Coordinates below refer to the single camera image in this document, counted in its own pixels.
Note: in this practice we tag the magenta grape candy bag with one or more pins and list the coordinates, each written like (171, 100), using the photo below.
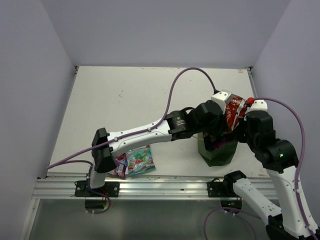
(213, 144)

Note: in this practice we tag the green paper bag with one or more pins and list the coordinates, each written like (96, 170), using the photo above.
(218, 157)

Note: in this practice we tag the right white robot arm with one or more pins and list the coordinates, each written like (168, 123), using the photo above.
(291, 220)

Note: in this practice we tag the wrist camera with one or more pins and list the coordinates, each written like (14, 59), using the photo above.
(222, 98)
(256, 105)

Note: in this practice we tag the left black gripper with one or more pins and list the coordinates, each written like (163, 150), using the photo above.
(219, 130)

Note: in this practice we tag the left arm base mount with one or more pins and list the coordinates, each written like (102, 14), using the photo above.
(97, 200)

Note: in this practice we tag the red Doritos chip bag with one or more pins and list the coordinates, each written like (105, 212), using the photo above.
(235, 109)

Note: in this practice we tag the aluminium front rail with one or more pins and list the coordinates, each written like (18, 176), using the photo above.
(62, 187)

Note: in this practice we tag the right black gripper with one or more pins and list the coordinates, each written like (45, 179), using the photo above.
(239, 137)

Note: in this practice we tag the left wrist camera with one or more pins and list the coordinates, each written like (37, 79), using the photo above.
(222, 98)

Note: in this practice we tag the teal Fox's candy bag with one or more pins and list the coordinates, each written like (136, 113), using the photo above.
(139, 161)

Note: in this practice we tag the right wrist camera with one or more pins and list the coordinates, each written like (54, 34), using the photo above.
(256, 105)

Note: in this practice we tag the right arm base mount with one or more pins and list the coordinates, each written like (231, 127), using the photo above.
(223, 191)

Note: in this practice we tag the purple silver candy bag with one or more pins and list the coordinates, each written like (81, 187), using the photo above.
(121, 167)

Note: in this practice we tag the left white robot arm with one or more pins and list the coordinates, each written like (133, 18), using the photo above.
(177, 125)

